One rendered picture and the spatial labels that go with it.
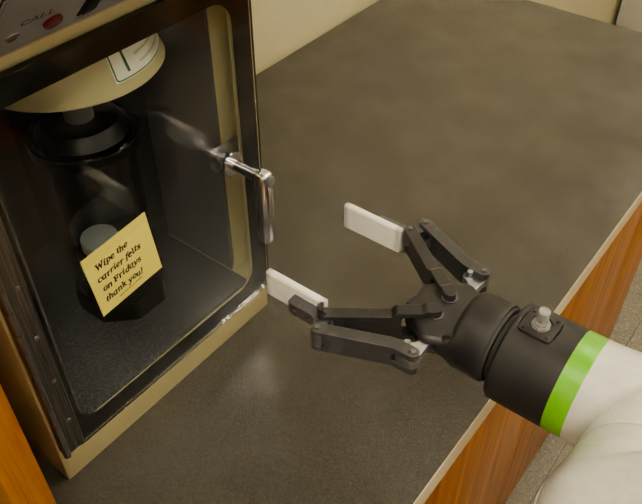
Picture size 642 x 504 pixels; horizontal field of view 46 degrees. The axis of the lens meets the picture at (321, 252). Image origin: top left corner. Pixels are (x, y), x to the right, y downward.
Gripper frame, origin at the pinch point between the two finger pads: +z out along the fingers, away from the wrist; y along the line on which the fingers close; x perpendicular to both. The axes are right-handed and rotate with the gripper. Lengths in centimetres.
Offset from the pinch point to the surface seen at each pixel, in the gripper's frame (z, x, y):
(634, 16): 48, 95, -284
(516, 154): 3, 20, -55
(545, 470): -16, 114, -69
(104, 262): 11.3, -4.8, 17.0
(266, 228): 6.5, -0.3, 0.8
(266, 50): 56, 18, -55
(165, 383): 12.7, 18.1, 12.7
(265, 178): 6.4, -6.6, 0.5
